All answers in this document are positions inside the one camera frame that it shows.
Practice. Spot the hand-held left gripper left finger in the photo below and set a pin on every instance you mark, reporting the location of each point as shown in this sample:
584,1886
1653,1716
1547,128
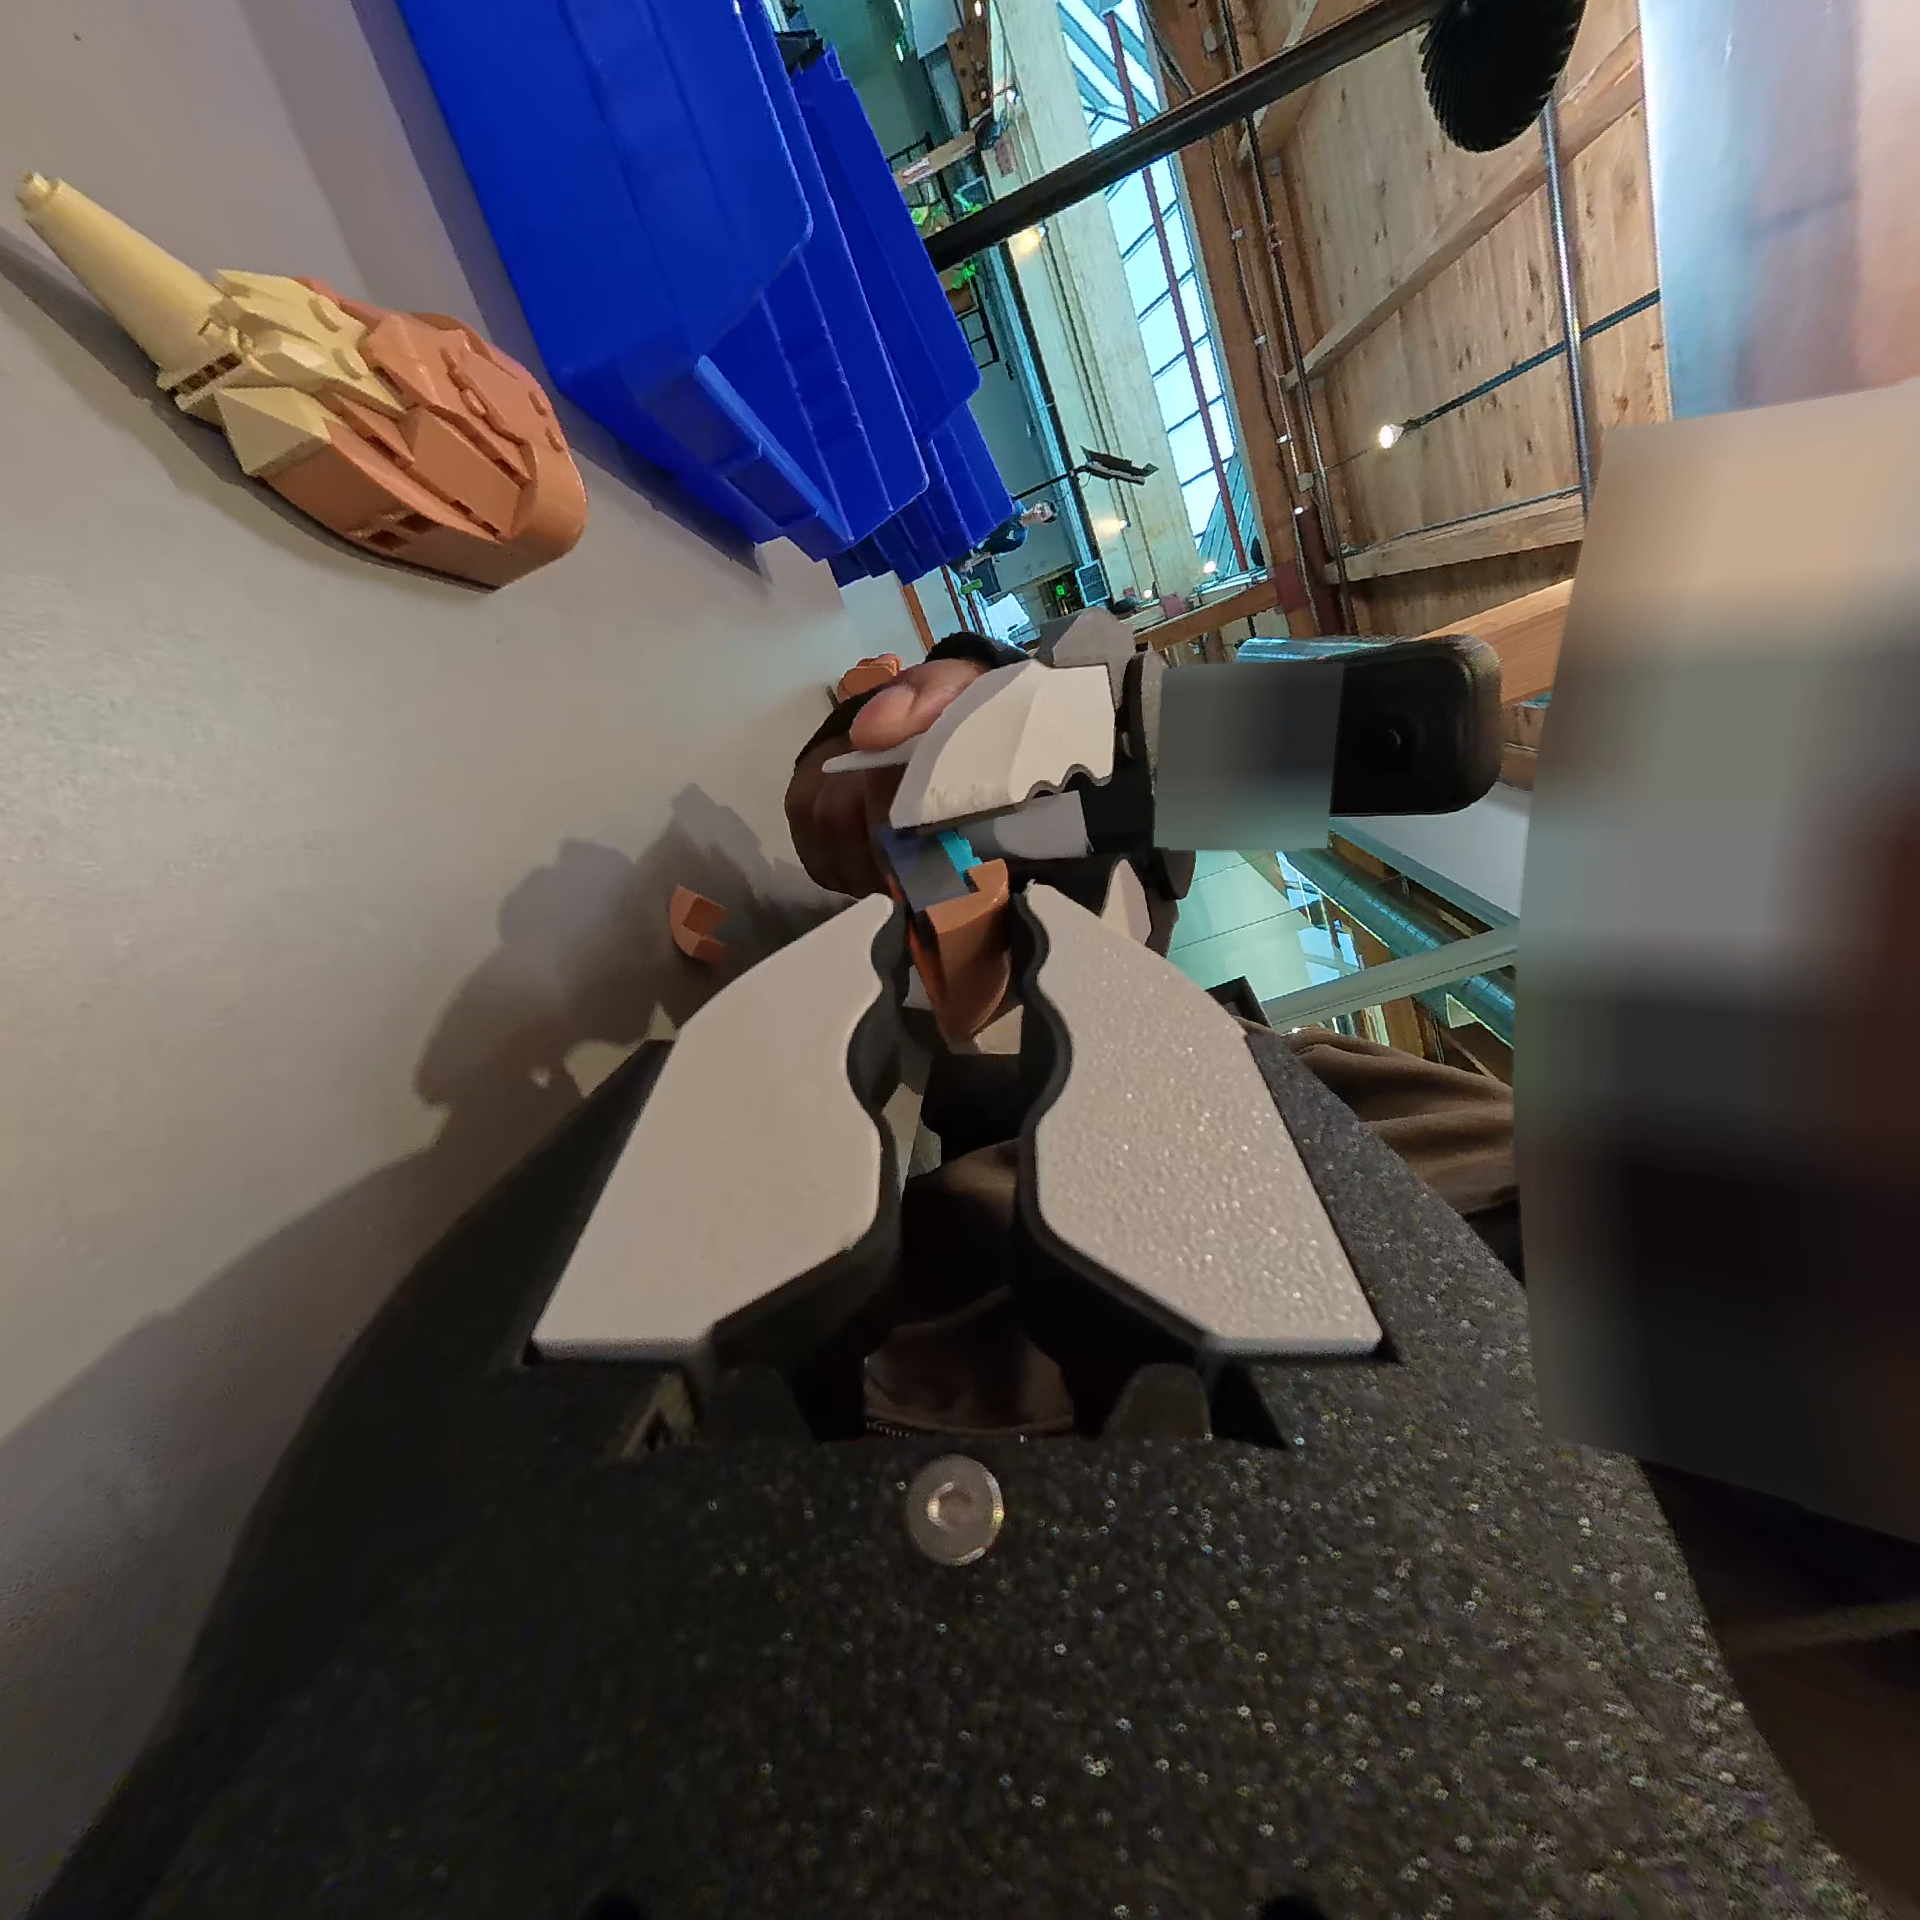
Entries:
720,1184

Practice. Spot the brown tan brick model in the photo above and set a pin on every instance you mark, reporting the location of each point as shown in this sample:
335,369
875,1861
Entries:
436,451

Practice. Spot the blue plastic bin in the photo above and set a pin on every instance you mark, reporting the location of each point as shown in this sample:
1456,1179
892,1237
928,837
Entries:
599,148
902,270
967,494

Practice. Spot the black light stand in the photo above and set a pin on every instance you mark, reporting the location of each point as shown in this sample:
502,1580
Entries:
1118,464

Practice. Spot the small brown blue brick assembly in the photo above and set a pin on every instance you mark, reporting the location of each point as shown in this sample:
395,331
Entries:
967,960

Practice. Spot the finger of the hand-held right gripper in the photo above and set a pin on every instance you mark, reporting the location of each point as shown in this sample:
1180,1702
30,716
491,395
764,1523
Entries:
1043,832
1004,734

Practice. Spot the black tripod stand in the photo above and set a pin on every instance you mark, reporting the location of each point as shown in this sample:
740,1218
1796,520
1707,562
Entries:
1171,128

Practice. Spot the person's right hand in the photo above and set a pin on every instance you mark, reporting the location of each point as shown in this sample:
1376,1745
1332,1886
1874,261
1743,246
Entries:
902,705

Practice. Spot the black round ribbed disc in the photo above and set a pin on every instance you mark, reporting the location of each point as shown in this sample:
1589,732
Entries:
1501,75

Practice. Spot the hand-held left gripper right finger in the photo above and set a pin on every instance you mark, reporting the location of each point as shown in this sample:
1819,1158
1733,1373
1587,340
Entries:
1186,1170

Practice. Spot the brown curved brick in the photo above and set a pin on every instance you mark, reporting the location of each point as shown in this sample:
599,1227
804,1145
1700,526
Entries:
699,922

